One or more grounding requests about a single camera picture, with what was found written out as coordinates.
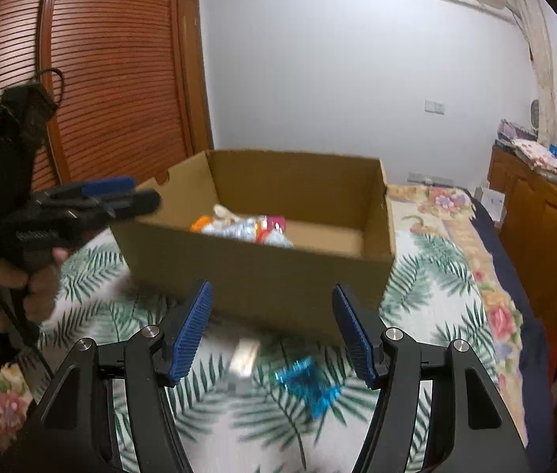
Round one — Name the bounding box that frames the white box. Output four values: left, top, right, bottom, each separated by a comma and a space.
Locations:
475, 186, 507, 223

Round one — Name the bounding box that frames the small beige snack packet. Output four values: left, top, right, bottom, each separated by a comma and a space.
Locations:
228, 337, 260, 396

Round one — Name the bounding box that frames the stack of folded cloths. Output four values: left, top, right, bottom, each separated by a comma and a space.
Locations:
497, 118, 557, 179

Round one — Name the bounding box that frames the brown cardboard box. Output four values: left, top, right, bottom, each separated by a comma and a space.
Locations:
110, 149, 397, 352

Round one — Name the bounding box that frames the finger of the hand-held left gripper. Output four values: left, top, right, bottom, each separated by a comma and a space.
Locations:
56, 176, 137, 199
78, 190, 162, 222

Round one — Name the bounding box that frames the teal snack packet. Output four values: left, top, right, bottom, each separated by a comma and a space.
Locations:
273, 359, 343, 419

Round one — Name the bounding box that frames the pale patterned curtain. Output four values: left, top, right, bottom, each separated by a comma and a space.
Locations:
502, 0, 556, 145

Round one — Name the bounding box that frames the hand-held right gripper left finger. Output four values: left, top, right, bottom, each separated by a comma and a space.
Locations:
27, 279, 214, 473

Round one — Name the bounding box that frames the person's left hand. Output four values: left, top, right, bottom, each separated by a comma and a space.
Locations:
0, 249, 70, 334

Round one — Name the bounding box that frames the white printed snack packet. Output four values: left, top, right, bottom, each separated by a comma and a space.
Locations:
207, 213, 295, 248

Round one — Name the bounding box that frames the wooden cabinet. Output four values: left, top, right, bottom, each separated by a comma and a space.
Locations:
486, 143, 557, 338

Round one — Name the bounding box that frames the leaf print cloth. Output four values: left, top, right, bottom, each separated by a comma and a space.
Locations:
37, 229, 502, 473

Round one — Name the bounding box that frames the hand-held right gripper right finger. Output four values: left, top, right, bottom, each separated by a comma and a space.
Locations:
332, 283, 530, 473

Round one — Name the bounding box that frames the red snack packet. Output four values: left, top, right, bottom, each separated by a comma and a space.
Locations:
257, 215, 287, 243

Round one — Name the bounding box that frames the wooden louvered wardrobe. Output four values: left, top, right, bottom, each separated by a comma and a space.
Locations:
0, 0, 216, 220

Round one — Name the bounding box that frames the black cable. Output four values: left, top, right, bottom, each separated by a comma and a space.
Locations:
0, 66, 65, 378

